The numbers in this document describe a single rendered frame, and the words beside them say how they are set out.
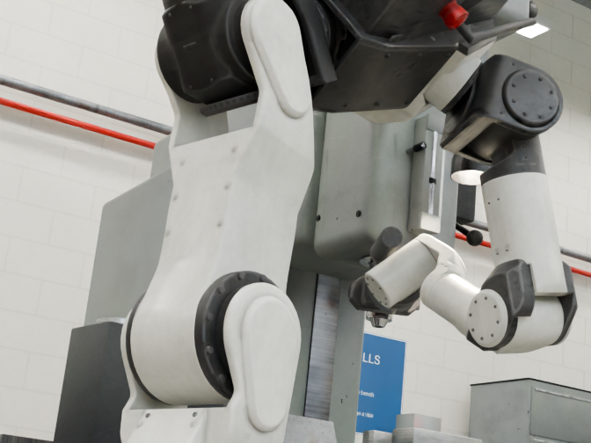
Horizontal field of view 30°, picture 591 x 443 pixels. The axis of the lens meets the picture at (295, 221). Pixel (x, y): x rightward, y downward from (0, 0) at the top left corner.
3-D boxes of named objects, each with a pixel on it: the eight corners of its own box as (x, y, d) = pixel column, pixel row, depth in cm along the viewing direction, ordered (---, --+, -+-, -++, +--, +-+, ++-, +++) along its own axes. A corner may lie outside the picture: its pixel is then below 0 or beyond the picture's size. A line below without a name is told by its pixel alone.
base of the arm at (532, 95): (536, 154, 144) (577, 94, 149) (460, 91, 144) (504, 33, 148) (487, 188, 158) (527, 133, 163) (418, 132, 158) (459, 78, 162)
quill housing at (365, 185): (462, 265, 194) (471, 98, 203) (365, 237, 184) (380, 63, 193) (397, 281, 209) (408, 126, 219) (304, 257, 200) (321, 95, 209)
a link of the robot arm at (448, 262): (429, 257, 178) (482, 289, 167) (386, 287, 176) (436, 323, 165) (418, 226, 174) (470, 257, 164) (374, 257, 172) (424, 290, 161)
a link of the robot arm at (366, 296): (420, 277, 193) (437, 258, 182) (417, 330, 190) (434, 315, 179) (350, 267, 192) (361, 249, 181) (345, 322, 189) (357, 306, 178)
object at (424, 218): (439, 233, 187) (447, 119, 193) (420, 228, 185) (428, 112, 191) (425, 237, 190) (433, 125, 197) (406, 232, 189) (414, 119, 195)
